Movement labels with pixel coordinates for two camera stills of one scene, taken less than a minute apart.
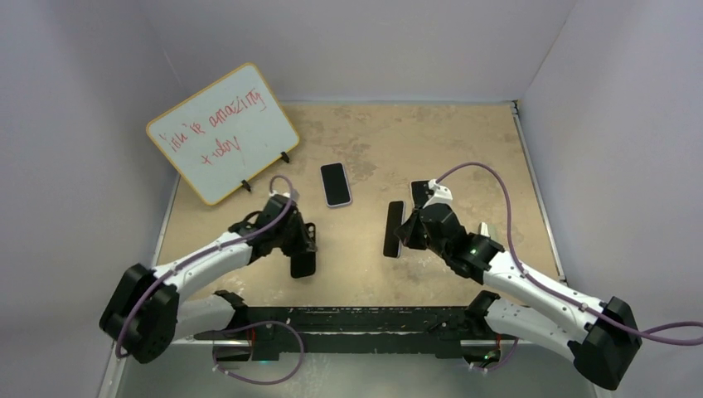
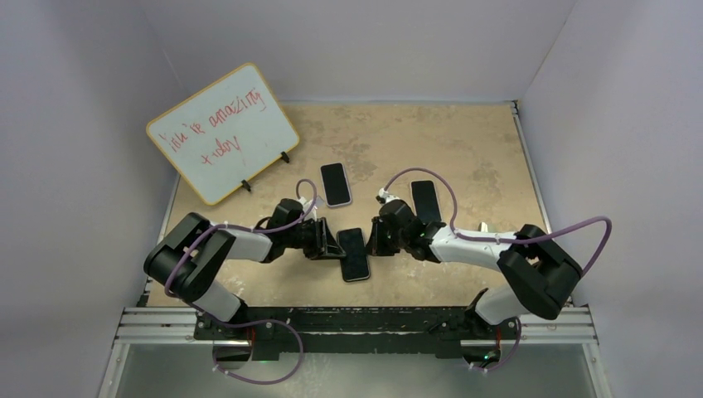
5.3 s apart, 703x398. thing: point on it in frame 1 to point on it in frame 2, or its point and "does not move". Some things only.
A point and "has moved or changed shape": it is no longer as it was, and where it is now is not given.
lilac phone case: (336, 184) does not move
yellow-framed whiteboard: (224, 136) does not move
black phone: (419, 192) does not move
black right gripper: (407, 233) to (374, 246)
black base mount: (446, 331) does not move
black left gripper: (303, 243) to (324, 246)
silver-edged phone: (395, 218) has moved or changed shape
